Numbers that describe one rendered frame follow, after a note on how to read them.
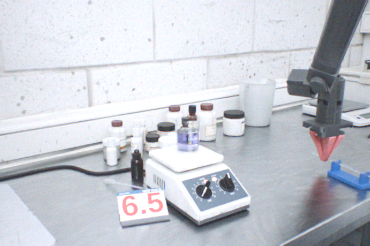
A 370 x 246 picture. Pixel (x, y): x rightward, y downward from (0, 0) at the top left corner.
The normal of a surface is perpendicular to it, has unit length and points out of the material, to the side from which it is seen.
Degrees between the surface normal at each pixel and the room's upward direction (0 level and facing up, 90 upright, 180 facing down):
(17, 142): 90
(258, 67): 90
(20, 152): 90
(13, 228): 0
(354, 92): 93
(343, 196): 0
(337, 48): 137
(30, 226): 0
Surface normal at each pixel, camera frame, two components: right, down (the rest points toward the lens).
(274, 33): 0.62, 0.22
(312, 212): 0.00, -0.96
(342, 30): -0.40, 0.86
